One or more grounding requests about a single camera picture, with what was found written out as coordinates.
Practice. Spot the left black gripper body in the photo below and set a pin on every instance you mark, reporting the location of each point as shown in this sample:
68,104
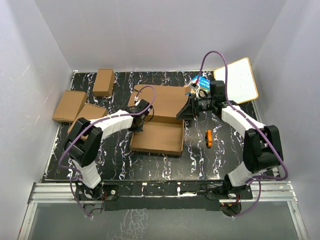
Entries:
136,129

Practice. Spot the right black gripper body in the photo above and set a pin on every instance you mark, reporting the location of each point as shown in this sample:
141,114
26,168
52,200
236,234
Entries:
201,104

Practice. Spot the orange toy car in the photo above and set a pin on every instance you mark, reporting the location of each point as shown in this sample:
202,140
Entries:
208,138

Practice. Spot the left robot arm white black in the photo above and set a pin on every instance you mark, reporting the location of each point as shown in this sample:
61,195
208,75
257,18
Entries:
84,140

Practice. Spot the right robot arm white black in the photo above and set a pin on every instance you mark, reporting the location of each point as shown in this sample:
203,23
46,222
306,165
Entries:
262,148

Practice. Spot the folded brown cardboard box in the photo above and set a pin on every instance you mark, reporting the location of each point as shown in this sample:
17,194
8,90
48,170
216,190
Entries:
90,112

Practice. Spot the blue Treehouse book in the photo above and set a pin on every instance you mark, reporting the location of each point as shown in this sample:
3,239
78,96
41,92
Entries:
202,81

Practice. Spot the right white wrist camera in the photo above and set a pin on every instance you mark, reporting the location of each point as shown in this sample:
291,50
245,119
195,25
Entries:
198,91

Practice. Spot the white board yellow frame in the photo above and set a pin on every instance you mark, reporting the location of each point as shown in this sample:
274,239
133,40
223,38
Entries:
241,85

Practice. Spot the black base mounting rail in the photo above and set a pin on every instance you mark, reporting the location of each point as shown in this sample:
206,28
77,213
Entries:
209,195

